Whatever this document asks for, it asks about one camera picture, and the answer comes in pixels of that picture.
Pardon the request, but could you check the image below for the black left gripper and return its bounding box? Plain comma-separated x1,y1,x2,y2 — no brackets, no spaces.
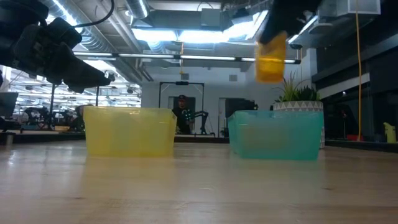
11,17,112,95

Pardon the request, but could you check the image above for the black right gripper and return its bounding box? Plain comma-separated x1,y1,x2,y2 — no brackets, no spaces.
259,0,323,44

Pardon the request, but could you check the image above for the orange pill bottle white cap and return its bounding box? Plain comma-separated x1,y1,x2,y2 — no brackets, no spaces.
254,30,288,84

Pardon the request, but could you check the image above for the yellow translucent plastic bin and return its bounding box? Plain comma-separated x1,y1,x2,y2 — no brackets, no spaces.
82,105,178,158

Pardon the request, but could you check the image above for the green translucent plastic bin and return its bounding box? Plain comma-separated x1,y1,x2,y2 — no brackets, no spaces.
226,110,325,162

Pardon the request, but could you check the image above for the distant black robot rig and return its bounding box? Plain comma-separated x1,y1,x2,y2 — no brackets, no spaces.
21,105,75,132

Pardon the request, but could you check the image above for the black monitor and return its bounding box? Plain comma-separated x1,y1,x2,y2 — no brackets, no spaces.
0,91,19,119

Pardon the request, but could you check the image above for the white ceiling unit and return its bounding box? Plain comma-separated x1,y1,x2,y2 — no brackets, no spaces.
317,0,382,17

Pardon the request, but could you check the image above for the potted plant patterned white pot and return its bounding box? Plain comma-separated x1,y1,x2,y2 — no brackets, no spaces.
272,70,326,149

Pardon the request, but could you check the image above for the long LED light bar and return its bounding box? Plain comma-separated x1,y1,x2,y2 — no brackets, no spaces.
73,51,302,65

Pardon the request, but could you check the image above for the yellow spray bottle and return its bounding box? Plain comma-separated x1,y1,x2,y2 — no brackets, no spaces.
382,121,397,144

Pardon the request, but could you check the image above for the black aluminium table frame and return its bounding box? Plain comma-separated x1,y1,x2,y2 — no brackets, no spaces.
0,130,398,154

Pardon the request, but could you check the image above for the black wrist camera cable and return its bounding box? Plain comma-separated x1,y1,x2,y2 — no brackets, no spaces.
74,0,115,28

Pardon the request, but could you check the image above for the yellow power cable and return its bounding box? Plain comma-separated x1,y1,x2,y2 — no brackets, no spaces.
355,0,364,141

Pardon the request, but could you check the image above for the black wall screen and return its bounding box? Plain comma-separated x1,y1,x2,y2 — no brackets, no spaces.
224,98,259,112

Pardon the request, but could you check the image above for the silver ventilation duct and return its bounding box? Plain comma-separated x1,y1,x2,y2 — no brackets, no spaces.
124,0,150,20

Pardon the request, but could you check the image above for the black background gantry frame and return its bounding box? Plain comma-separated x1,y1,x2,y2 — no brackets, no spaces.
159,81,205,110

